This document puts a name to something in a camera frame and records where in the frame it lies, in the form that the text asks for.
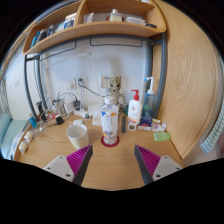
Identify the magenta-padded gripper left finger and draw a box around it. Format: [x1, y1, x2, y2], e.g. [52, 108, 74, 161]
[43, 144, 94, 187]

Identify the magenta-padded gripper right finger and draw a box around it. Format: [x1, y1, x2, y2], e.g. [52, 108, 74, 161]
[133, 144, 183, 186]

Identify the clear plastic drink bottle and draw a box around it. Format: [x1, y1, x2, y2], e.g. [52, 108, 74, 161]
[100, 96, 120, 145]

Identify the small green cloth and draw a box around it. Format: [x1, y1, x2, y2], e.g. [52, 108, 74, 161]
[153, 131, 171, 142]

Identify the cream paper cup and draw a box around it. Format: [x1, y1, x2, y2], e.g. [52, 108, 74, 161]
[65, 123, 90, 150]

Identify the blue and red box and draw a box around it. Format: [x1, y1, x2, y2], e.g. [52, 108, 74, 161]
[138, 116, 153, 131]

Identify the flat round red coaster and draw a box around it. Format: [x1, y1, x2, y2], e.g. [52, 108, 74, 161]
[100, 134, 121, 148]

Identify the small blue bottle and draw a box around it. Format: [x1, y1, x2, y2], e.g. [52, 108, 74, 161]
[27, 112, 38, 129]

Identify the white power strip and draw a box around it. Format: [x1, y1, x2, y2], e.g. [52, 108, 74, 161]
[73, 109, 90, 119]

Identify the dark ruler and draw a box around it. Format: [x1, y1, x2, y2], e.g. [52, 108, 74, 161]
[120, 114, 128, 134]

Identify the white tissue pack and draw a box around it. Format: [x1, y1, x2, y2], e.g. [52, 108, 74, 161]
[92, 110, 103, 127]

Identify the striped white towel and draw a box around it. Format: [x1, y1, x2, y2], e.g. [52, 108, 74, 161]
[199, 103, 224, 155]

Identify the white red-pump lotion bottle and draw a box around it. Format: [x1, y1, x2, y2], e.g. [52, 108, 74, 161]
[127, 89, 143, 126]

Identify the blue long-nozzle squeeze bottle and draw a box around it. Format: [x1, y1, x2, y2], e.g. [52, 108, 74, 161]
[142, 76, 157, 119]

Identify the teal bed cover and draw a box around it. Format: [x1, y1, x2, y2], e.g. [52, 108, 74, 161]
[0, 113, 28, 159]

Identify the wooden tree figurine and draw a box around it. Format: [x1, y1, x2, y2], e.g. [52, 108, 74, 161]
[109, 76, 127, 108]

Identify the wooden shelf unit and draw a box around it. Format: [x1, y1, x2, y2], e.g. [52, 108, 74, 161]
[22, 0, 167, 56]

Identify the grey metal desk frame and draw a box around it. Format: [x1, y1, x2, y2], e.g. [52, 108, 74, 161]
[23, 33, 168, 123]

